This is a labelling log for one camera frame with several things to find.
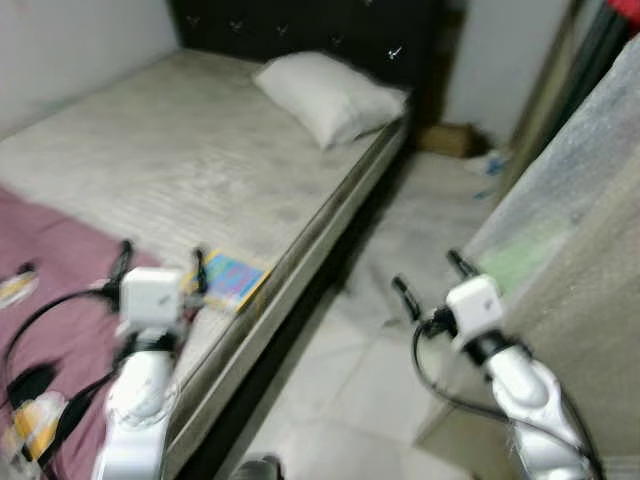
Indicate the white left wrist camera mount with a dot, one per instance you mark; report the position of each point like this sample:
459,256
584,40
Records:
152,298

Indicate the grey cabinet with bubble wrap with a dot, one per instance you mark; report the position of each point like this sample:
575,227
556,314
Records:
570,260

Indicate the black tufted headboard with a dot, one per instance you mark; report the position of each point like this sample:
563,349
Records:
320,25

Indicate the blue white floor litter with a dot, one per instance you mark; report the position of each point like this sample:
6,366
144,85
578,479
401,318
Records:
490,170

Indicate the purple cartoon mouse quilt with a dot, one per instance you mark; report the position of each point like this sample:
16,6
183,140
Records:
70,280

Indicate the white pillow with lettering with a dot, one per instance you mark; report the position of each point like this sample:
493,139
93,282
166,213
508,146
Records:
330,95

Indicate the yellow blue children's book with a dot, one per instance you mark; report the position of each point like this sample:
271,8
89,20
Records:
232,280

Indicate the brown cardboard box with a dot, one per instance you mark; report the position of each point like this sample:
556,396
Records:
446,140

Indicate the grey bed base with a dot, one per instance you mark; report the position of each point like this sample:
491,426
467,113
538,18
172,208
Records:
290,290

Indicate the white quilted mattress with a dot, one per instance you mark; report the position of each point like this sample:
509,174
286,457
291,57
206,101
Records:
180,160

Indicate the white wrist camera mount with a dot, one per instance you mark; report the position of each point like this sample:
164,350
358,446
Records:
475,310
152,298

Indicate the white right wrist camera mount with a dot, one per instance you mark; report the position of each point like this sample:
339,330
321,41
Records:
475,310

